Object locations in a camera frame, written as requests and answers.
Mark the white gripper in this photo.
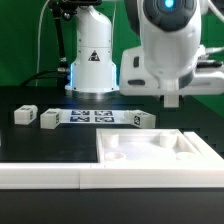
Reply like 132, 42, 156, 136
119, 47, 224, 96

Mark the white square tabletop tray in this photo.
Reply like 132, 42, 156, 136
96, 129, 214, 164

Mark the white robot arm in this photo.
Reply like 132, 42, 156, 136
67, 0, 224, 107

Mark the blue tag sheet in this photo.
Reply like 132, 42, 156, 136
70, 110, 115, 123

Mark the white L-shaped fence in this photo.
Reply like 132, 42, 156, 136
0, 131, 224, 190

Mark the black cable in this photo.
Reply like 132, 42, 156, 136
19, 68, 71, 87

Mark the black camera stand pole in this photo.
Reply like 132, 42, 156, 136
48, 0, 102, 69

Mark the white cable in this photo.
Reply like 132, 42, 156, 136
34, 0, 51, 87

